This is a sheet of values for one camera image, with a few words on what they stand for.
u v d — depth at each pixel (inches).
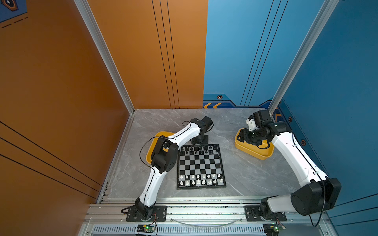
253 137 26.2
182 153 37.0
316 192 15.4
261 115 24.1
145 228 27.8
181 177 32.7
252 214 28.9
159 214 29.0
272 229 27.8
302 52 33.6
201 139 32.1
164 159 22.4
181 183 31.9
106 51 33.6
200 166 34.8
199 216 29.1
